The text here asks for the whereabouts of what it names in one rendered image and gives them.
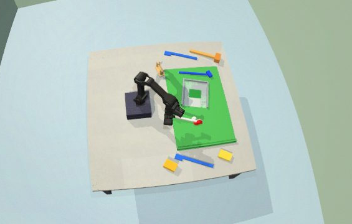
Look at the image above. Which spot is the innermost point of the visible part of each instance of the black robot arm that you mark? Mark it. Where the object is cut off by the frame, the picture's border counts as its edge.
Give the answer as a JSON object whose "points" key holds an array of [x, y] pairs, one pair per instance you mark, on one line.
{"points": [[169, 100]]}

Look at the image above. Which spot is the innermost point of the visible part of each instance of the green flat mat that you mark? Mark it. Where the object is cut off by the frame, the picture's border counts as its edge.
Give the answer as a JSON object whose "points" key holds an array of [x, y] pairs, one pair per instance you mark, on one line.
{"points": [[216, 122]]}

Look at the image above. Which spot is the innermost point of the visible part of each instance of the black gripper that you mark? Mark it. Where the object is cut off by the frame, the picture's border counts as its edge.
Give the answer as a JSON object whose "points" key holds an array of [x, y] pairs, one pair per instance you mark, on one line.
{"points": [[168, 118]]}

